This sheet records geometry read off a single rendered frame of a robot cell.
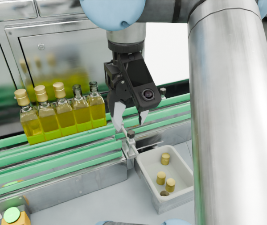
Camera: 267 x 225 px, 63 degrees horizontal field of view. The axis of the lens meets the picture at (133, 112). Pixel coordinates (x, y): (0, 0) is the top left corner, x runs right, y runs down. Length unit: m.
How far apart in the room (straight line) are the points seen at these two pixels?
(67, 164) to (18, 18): 0.49
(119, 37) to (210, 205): 0.31
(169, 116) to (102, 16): 0.75
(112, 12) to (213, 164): 0.19
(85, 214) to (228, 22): 0.79
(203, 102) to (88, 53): 0.71
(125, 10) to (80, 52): 0.61
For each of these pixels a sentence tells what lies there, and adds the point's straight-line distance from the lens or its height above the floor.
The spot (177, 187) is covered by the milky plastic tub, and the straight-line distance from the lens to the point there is 0.92.
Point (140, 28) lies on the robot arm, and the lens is 0.40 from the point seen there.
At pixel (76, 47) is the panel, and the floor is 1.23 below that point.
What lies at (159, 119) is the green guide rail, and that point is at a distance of 0.95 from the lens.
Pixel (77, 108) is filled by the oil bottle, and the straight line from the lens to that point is 0.79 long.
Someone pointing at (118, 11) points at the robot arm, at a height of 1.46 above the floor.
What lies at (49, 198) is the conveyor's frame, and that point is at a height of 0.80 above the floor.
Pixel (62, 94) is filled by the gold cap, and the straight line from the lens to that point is 0.76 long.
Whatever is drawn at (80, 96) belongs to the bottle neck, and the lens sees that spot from 0.78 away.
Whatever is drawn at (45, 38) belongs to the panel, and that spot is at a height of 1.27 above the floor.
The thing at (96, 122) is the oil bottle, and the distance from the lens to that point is 0.84.
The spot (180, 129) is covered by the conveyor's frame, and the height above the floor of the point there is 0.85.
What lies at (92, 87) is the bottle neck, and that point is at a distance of 0.77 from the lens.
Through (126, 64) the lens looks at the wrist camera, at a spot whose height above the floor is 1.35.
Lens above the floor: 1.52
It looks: 37 degrees down
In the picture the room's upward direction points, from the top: straight up
